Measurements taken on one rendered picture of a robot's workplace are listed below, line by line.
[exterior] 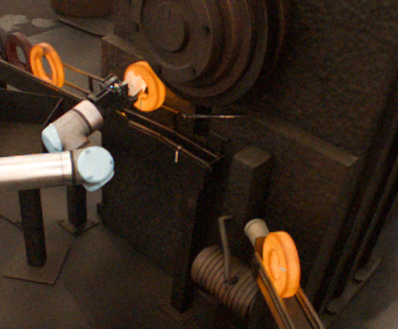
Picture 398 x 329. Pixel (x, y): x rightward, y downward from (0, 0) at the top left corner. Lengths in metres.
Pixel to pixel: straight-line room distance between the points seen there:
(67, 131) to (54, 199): 1.04
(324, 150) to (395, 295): 1.08
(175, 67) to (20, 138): 0.68
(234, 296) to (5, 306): 0.95
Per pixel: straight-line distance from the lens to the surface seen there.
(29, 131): 1.84
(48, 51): 2.00
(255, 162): 1.41
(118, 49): 1.79
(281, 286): 1.25
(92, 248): 2.24
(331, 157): 1.38
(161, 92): 1.59
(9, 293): 2.12
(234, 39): 1.25
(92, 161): 1.31
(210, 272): 1.49
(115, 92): 1.51
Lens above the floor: 1.62
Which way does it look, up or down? 36 degrees down
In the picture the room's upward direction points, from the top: 7 degrees clockwise
